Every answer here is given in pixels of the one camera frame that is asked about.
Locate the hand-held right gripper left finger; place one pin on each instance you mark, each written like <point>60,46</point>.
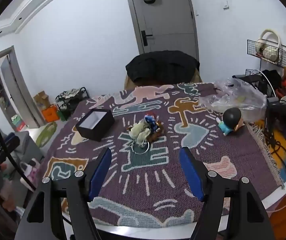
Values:
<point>100,172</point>

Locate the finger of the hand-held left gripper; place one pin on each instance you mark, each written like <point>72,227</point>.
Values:
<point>6,143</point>

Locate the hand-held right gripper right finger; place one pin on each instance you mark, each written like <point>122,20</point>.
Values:
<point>191,172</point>

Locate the silver bangle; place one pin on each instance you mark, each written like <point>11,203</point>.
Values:
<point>140,153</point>

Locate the black jewelry box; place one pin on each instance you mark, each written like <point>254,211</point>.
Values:
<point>95,126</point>

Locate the grey cabinet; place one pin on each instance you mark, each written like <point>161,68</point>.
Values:
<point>28,145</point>

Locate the printed blanket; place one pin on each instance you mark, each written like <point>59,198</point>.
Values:
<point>208,142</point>

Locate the green rug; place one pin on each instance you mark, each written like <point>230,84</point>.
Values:
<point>45,133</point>

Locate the orange box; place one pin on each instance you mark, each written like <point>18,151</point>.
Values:
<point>50,113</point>

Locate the cardboard box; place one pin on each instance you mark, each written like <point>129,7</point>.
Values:
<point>41,100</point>

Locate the grey side door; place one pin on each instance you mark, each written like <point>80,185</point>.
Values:
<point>10,87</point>

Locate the black-haired doll figurine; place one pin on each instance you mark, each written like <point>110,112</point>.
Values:
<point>231,118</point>

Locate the black shoe rack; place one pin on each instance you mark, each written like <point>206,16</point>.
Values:
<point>69,102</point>

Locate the clear plastic bag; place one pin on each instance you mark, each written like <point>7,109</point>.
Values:
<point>243,97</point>

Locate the wooden chair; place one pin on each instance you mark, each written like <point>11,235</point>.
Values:
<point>197,77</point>

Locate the black stand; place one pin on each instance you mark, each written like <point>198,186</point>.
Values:
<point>279,110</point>

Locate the black jacket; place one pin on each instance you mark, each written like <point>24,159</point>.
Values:
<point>161,66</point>

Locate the black bag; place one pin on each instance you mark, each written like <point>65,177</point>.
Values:
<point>273,81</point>

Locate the black door lock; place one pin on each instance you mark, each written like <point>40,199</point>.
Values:
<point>145,36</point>

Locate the white round hoop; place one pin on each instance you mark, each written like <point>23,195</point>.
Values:
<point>278,38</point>

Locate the white light switch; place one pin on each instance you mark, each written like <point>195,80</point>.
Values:
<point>226,5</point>

